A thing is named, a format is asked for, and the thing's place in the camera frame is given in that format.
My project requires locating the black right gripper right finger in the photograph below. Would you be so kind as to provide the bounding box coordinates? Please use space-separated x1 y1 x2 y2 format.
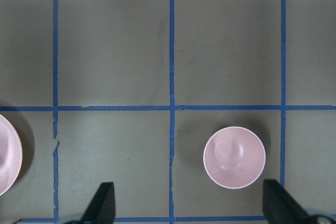
262 179 309 223

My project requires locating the small pink bowl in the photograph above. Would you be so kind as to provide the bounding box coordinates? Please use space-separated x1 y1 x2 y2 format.
203 126 266 189

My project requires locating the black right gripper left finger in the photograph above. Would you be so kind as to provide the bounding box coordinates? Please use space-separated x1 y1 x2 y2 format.
81 182 115 223

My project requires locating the pink plate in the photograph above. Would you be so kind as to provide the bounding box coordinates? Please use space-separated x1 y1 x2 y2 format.
1 115 23 196

